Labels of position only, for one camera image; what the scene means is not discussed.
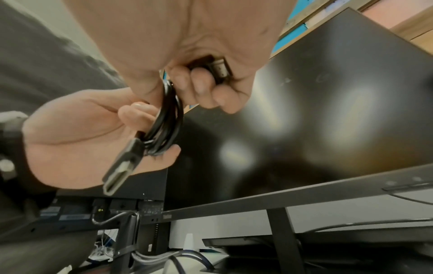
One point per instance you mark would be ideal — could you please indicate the person's right hand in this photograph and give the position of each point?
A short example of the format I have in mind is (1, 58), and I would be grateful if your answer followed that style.
(189, 34)

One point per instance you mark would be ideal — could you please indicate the person's left hand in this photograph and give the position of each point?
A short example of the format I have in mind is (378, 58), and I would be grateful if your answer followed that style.
(74, 133)

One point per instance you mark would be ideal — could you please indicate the grey fabric couch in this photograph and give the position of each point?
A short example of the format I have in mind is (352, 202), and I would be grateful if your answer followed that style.
(33, 53)

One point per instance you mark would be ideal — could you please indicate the black computer monitor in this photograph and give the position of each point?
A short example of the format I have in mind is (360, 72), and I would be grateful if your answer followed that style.
(338, 107)

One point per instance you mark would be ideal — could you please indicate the white partition panel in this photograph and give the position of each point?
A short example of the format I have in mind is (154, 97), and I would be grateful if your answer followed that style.
(220, 227)

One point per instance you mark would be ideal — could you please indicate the black red-striped monitor stand base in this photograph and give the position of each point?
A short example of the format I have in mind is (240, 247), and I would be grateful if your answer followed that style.
(338, 240)

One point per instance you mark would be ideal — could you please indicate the colourful wall painting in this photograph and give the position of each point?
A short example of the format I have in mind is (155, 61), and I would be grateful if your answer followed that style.
(291, 34)

